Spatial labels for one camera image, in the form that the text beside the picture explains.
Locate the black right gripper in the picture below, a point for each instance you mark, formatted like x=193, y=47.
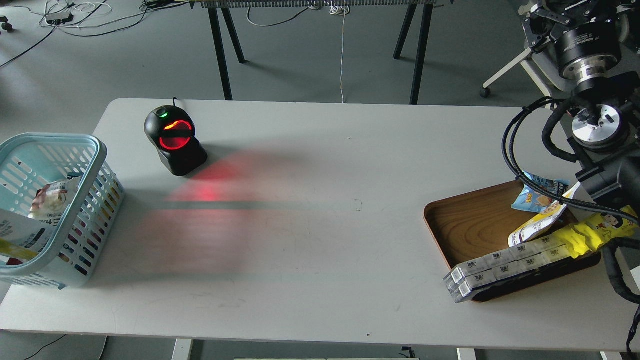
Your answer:
x=575, y=47

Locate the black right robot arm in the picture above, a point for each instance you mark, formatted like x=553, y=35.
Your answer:
x=598, y=125

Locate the blue snack bag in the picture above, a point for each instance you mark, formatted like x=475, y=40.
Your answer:
x=530, y=200

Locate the yellow cartoon snack bag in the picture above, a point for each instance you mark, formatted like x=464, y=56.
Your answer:
x=594, y=232

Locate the clear boxed snack pack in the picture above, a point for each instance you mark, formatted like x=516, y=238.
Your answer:
x=505, y=271

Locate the light blue plastic basket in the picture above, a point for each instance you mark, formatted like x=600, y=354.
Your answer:
x=29, y=162

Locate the red white snack bag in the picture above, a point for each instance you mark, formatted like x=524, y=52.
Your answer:
x=52, y=201

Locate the brown wooden tray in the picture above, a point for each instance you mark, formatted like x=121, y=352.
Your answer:
x=475, y=224

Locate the black table legs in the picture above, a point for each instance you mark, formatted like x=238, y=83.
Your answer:
x=285, y=53

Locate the black barcode scanner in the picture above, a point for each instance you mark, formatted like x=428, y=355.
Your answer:
x=172, y=132

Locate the black power adapter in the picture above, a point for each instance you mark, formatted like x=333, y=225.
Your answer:
x=60, y=18

